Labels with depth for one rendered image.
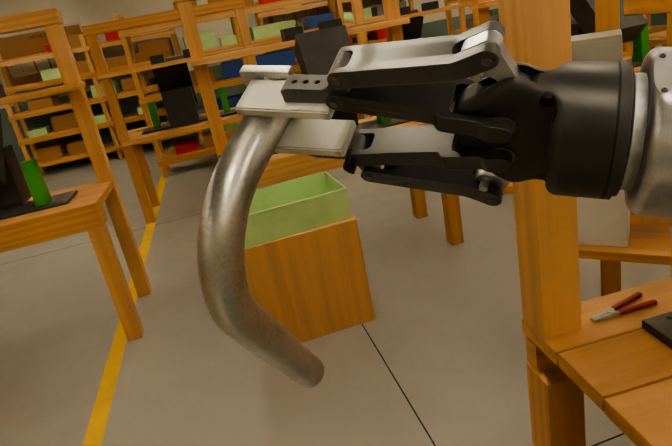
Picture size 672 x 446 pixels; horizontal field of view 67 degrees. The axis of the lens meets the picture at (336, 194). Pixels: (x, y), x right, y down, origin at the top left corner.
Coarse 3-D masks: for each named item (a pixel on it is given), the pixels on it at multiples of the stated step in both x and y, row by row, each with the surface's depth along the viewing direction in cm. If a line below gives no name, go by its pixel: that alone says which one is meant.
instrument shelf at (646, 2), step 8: (624, 0) 104; (632, 0) 102; (640, 0) 100; (648, 0) 98; (656, 0) 96; (664, 0) 94; (624, 8) 104; (632, 8) 102; (640, 8) 100; (648, 8) 98; (656, 8) 96; (664, 8) 95
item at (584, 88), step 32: (576, 64) 27; (608, 64) 26; (480, 96) 28; (512, 96) 27; (544, 96) 26; (576, 96) 25; (608, 96) 25; (544, 128) 28; (576, 128) 25; (608, 128) 25; (512, 160) 30; (544, 160) 30; (576, 160) 26; (608, 160) 25; (576, 192) 27; (608, 192) 27
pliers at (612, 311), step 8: (632, 296) 116; (640, 296) 116; (616, 304) 114; (624, 304) 114; (640, 304) 112; (648, 304) 112; (656, 304) 113; (608, 312) 112; (616, 312) 112; (624, 312) 112; (592, 320) 111; (600, 320) 111
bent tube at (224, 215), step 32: (256, 128) 34; (224, 160) 33; (256, 160) 33; (224, 192) 32; (224, 224) 31; (224, 256) 31; (224, 288) 32; (224, 320) 33; (256, 320) 35; (256, 352) 38; (288, 352) 40
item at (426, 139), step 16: (384, 128) 35; (400, 128) 35; (416, 128) 34; (432, 128) 33; (384, 144) 34; (400, 144) 34; (416, 144) 33; (432, 144) 32; (448, 144) 32; (352, 160) 35; (368, 160) 35; (384, 160) 34; (400, 160) 34; (416, 160) 33; (432, 160) 33; (448, 160) 32; (464, 160) 31; (480, 160) 31; (496, 160) 30
